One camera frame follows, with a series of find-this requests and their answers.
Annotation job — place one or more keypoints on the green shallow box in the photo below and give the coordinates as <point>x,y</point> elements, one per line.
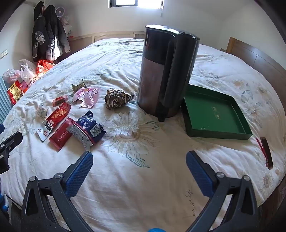
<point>214,113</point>

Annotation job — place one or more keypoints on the wooden bed frame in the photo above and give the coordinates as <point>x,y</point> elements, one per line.
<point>257,58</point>

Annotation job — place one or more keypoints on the clear pink plastic bag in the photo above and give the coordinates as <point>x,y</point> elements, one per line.
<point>11,75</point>

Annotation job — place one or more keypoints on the red yellow food package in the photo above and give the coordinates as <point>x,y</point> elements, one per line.
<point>16,92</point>

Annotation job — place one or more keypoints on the red gold snack packet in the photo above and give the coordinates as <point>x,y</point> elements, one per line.
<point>59,112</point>

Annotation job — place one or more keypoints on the wall socket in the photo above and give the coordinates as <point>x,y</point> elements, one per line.
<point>3,54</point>

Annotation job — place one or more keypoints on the dark red snack bar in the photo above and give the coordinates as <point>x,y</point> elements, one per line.
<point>267,154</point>

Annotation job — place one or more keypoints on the blue snack packet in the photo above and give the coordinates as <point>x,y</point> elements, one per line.
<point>88,128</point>

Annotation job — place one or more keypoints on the window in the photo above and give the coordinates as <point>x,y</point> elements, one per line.
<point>125,2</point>

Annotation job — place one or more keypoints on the orange brown snack bar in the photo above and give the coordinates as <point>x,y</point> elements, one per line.
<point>59,100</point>

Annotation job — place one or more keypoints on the white plastic bag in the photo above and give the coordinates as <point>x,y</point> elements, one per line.
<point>27,73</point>

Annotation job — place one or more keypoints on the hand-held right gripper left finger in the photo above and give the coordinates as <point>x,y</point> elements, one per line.
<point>79,171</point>

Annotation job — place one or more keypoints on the large dark electric kettle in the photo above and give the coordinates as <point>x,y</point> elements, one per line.
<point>156,73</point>

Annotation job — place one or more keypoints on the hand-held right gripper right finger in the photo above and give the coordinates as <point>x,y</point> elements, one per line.
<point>198,171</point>

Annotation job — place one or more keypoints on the small white fan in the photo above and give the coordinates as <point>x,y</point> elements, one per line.
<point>59,11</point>

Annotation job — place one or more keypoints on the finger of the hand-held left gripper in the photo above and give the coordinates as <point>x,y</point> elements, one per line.
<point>12,140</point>
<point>1,129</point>

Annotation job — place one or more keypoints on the plain red snack packet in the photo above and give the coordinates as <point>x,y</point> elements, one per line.
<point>59,137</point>

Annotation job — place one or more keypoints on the floral white bedspread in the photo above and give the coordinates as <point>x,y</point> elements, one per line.
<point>138,178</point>

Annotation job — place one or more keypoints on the brown patterned snack packet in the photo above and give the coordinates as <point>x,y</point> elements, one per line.
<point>117,99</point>

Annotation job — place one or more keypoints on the olive green snack packet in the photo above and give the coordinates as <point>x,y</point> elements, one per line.
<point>78,86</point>

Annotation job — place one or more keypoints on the pink heart snack packet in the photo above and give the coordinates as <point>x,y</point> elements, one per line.
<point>86,97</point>

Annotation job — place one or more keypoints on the white red snack packet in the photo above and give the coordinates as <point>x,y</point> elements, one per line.
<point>45,130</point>

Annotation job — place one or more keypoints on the small clear snack packet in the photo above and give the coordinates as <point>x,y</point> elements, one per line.
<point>42,111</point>

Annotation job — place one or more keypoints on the light blue ribbed suitcase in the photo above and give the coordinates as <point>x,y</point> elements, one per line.
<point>4,100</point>

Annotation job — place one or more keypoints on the red plastic bag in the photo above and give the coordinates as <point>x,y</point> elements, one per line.
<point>44,67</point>

